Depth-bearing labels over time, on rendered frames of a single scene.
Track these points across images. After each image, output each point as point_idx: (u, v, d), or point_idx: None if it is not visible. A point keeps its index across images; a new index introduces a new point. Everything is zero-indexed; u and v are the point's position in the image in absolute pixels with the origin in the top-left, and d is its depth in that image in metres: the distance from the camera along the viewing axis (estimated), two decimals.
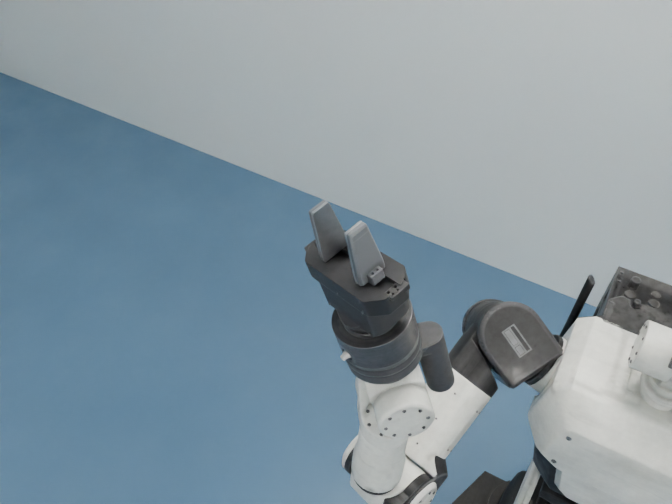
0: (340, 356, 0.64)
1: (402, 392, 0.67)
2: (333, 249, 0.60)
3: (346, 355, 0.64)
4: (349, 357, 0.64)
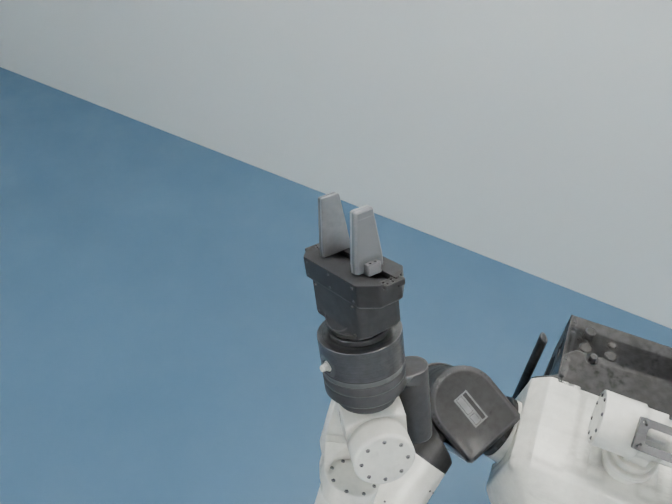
0: (320, 366, 0.61)
1: (383, 423, 0.62)
2: (334, 246, 0.60)
3: (326, 366, 0.61)
4: (329, 369, 0.61)
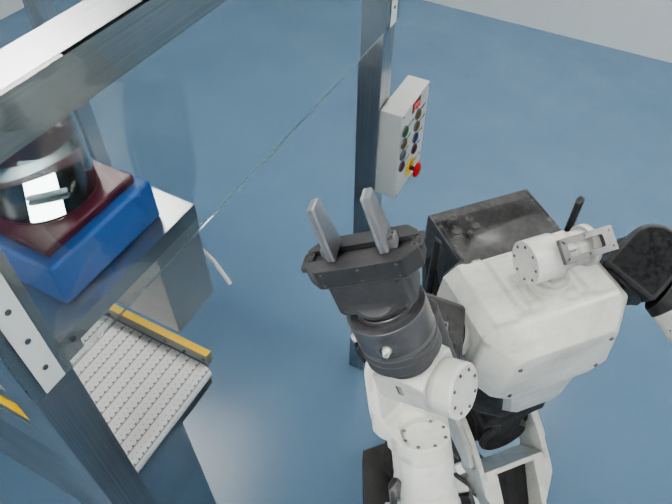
0: (383, 355, 0.62)
1: (445, 364, 0.67)
2: (335, 247, 0.60)
3: (388, 350, 0.62)
4: (390, 352, 0.62)
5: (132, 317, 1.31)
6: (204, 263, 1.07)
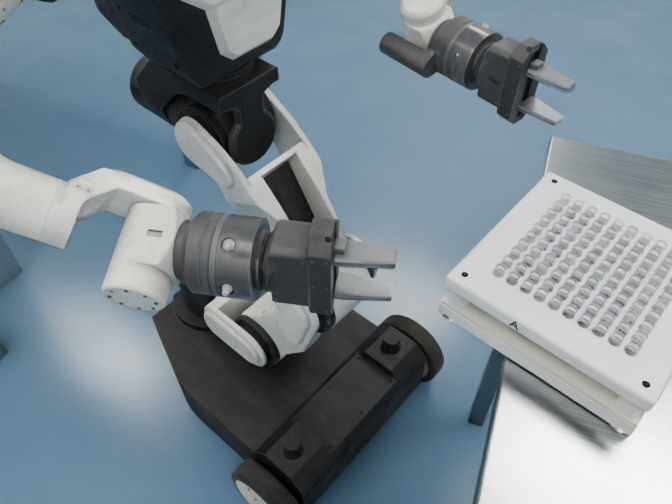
0: (226, 293, 0.60)
1: (169, 289, 0.63)
2: (343, 257, 0.61)
3: (229, 292, 0.61)
4: (225, 291, 0.61)
5: None
6: None
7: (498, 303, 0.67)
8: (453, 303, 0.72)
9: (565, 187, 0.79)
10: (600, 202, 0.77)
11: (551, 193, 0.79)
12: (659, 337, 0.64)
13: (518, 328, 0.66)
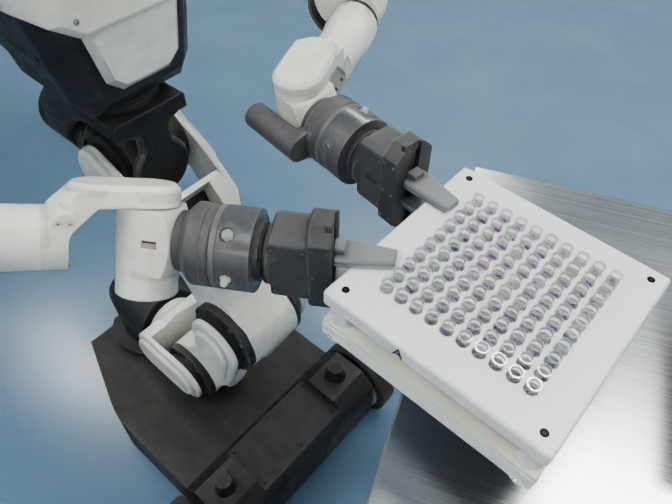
0: (224, 284, 0.59)
1: (177, 278, 0.65)
2: (343, 257, 0.61)
3: (227, 283, 0.60)
4: (224, 282, 0.60)
5: None
6: None
7: (380, 326, 0.55)
8: (335, 322, 0.60)
9: (481, 185, 0.68)
10: (519, 204, 0.66)
11: (463, 193, 0.67)
12: (567, 372, 0.53)
13: (402, 357, 0.55)
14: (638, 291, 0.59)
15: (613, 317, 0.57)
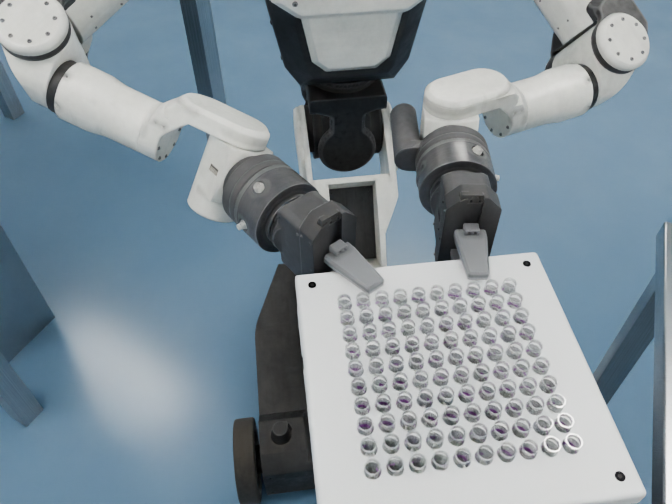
0: (238, 227, 0.65)
1: None
2: (338, 259, 0.60)
3: (243, 228, 0.65)
4: (242, 227, 0.66)
5: None
6: None
7: (306, 329, 0.55)
8: None
9: (532, 276, 0.59)
10: (552, 315, 0.56)
11: (505, 272, 0.59)
12: (422, 484, 0.46)
13: (303, 367, 0.54)
14: (589, 476, 0.46)
15: (529, 477, 0.46)
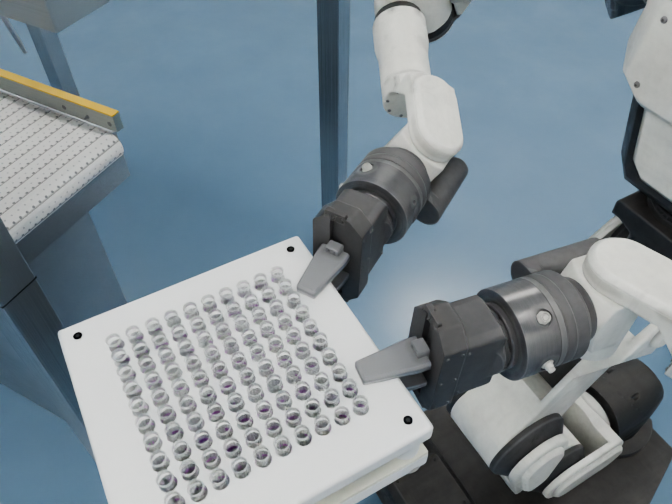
0: (339, 185, 0.69)
1: None
2: (329, 257, 0.61)
3: None
4: None
5: (25, 81, 1.04)
6: None
7: (240, 261, 0.60)
8: None
9: (390, 429, 0.48)
10: (341, 460, 0.47)
11: (382, 400, 0.50)
12: (110, 384, 0.51)
13: (210, 276, 0.60)
14: None
15: (133, 470, 0.46)
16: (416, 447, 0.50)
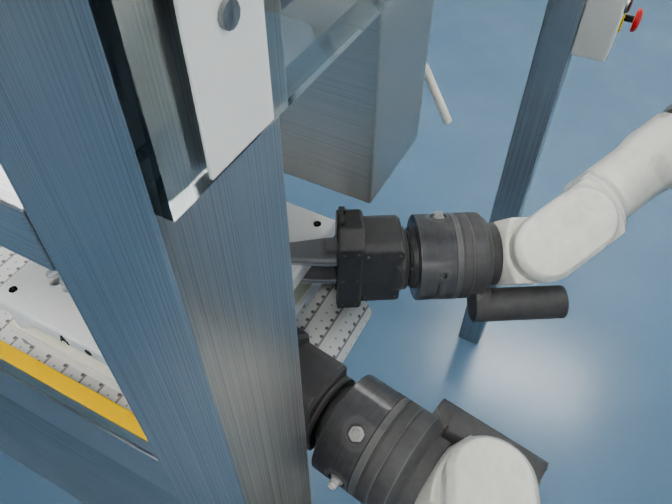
0: None
1: None
2: (327, 252, 0.61)
3: None
4: None
5: None
6: (425, 57, 0.51)
7: None
8: None
9: None
10: None
11: None
12: None
13: None
14: (33, 274, 0.59)
15: None
16: None
